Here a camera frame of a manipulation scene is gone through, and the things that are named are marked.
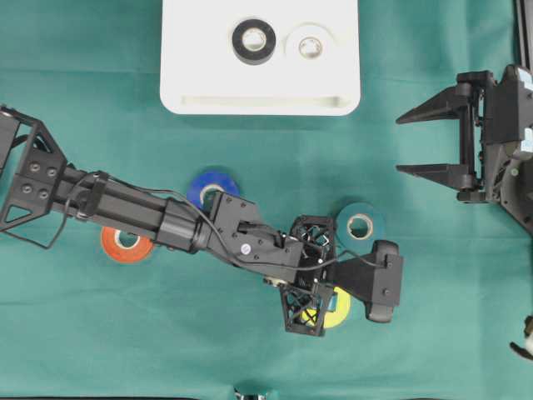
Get teal green tape roll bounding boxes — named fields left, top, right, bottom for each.
left=336, top=202, right=386, bottom=254

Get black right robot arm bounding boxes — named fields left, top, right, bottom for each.
left=396, top=64, right=532, bottom=232

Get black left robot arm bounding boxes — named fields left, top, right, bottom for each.
left=1, top=107, right=334, bottom=337

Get black frame rail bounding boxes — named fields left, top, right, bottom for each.
left=515, top=0, right=533, bottom=71

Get white plastic tray case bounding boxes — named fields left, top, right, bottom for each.
left=160, top=1, right=361, bottom=116

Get blue tape roll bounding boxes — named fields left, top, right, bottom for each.
left=187, top=170, right=241, bottom=208

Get yellow tape roll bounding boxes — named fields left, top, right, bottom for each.
left=300, top=287, right=351, bottom=329

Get orange tape roll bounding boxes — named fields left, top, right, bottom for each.
left=100, top=227, right=155, bottom=264

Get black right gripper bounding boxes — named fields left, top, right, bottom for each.
left=396, top=65, right=532, bottom=203

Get green table cloth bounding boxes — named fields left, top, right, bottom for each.
left=1, top=1, right=532, bottom=399

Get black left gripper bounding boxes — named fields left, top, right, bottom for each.
left=263, top=215, right=336, bottom=337

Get black white object at edge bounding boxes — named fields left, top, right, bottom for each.
left=510, top=315, right=533, bottom=361

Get black tape roll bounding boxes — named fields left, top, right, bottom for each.
left=232, top=18, right=276, bottom=65

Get white tape roll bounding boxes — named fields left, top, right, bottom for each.
left=284, top=23, right=337, bottom=65

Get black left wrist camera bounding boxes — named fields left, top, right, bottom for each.
left=326, top=240, right=404, bottom=323

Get metal clamp at bottom edge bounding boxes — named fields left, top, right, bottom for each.
left=233, top=387, right=276, bottom=400

